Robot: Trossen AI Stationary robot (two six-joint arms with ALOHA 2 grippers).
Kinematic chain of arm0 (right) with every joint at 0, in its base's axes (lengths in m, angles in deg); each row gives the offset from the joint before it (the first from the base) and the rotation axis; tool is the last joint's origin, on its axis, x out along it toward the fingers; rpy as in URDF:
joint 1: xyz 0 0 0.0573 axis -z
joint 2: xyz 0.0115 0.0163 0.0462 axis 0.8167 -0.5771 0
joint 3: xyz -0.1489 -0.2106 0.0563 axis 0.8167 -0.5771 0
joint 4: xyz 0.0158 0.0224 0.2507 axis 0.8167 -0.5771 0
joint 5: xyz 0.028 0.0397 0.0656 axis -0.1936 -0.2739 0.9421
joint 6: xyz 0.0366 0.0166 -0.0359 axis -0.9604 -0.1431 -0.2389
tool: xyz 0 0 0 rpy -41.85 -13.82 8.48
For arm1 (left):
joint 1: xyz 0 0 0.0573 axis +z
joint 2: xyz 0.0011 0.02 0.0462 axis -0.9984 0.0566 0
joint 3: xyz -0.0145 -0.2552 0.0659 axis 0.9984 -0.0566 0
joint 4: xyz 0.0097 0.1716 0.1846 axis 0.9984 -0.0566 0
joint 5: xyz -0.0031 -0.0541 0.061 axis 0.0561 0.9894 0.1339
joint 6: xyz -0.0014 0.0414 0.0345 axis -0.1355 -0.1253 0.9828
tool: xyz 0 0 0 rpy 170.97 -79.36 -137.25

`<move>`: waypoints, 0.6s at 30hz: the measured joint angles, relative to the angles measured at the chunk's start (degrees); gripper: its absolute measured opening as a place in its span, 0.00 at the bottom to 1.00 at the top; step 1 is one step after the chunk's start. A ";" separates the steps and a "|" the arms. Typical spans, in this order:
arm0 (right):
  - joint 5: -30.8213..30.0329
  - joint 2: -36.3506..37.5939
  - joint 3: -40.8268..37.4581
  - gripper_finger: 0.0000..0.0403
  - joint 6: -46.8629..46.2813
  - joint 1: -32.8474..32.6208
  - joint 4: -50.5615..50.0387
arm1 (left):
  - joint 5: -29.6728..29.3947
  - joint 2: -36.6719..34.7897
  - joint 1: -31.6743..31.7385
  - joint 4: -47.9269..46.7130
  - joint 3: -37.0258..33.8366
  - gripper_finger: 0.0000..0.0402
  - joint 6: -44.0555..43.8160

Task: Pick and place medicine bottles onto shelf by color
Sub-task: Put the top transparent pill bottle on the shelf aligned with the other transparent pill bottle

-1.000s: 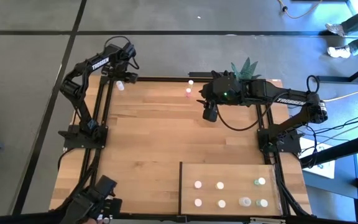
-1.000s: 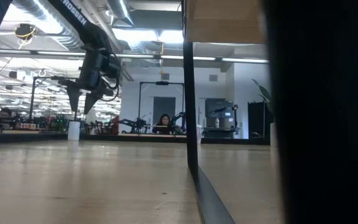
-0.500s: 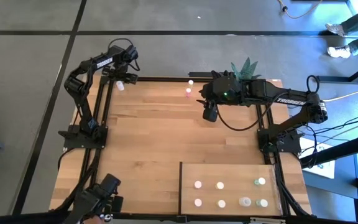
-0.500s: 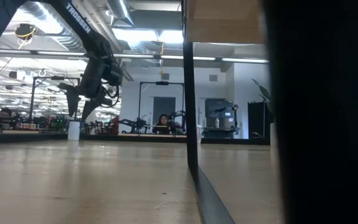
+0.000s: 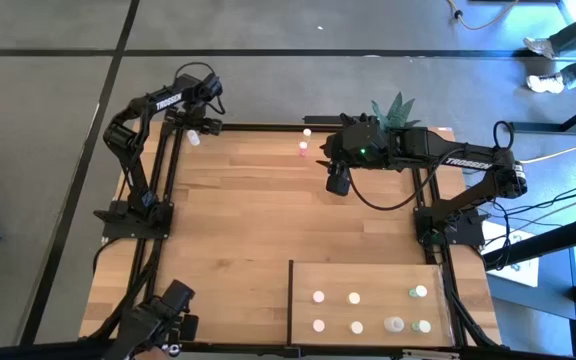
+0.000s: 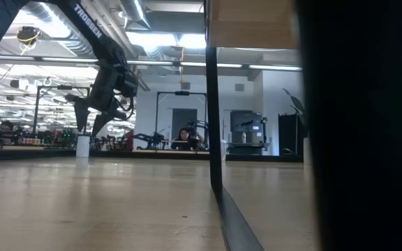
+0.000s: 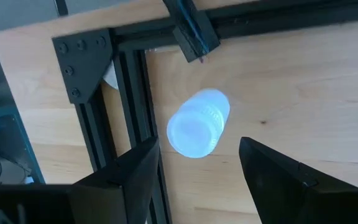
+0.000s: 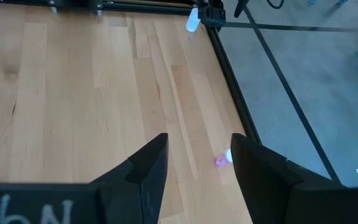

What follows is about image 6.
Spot clear medicine bottle white cap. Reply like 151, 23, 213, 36
76, 135, 91, 158

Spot white plant pot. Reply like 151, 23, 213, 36
302, 137, 313, 165

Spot smooth silver duct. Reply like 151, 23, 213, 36
119, 0, 151, 31

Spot ribbed silver duct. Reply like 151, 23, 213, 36
8, 0, 151, 93

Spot person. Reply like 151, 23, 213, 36
0, 120, 19, 146
171, 127, 205, 151

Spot long ceiling light bar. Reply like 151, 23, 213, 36
0, 52, 303, 73

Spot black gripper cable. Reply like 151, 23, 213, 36
115, 89, 136, 122

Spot black ceiling device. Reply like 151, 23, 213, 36
15, 26, 42, 45

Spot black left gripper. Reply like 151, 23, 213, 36
64, 61, 140, 137

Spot black blurred post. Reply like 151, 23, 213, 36
293, 0, 402, 251

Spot black aluminium table frame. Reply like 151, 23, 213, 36
0, 144, 305, 163

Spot green artificial plant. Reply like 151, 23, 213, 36
282, 86, 308, 139

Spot black gantry frame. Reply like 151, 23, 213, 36
155, 90, 209, 151
33, 85, 91, 140

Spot red object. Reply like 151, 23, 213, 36
122, 128, 135, 151

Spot grey cabinet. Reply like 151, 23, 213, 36
229, 110, 269, 156

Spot black cabinet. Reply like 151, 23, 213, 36
278, 113, 308, 157

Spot grey door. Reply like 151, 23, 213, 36
171, 108, 198, 140

